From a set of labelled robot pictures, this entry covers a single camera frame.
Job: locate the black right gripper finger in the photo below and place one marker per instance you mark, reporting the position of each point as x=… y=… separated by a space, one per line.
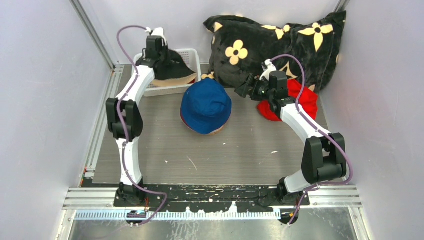
x=252 y=78
x=244 y=89

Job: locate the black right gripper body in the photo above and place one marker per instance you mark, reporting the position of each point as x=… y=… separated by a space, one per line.
x=260 y=90

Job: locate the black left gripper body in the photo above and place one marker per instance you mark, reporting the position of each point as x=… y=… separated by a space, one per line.
x=165 y=56

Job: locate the black hat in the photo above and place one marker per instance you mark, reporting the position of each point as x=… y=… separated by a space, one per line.
x=172 y=71

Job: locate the blue bucket hat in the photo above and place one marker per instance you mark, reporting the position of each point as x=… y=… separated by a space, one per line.
x=206 y=106

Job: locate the grey bucket hat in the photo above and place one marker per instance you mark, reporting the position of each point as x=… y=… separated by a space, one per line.
x=217 y=132

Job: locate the dark red bucket hat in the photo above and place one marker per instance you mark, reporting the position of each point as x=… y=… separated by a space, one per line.
x=183 y=120

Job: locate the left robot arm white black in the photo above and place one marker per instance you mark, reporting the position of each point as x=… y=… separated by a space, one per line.
x=125 y=122

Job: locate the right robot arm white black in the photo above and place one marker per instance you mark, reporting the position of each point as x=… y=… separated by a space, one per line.
x=324 y=157

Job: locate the white plastic basket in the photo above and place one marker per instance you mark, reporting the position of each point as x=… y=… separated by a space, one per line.
x=192 y=63

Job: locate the red cloth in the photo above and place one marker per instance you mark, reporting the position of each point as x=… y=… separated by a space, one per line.
x=308 y=101

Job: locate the black floral pillow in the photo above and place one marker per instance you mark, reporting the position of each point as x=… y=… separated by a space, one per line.
x=306 y=53

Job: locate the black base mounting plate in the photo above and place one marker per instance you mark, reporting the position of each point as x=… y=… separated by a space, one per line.
x=177 y=198

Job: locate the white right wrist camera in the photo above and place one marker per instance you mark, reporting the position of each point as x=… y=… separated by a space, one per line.
x=267 y=67

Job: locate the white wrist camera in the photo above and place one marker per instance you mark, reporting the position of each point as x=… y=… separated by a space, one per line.
x=158 y=32
x=267 y=67

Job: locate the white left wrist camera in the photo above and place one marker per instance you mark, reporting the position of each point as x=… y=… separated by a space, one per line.
x=158 y=32

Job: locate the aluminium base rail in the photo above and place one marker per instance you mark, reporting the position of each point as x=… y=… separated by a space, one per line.
x=98 y=204

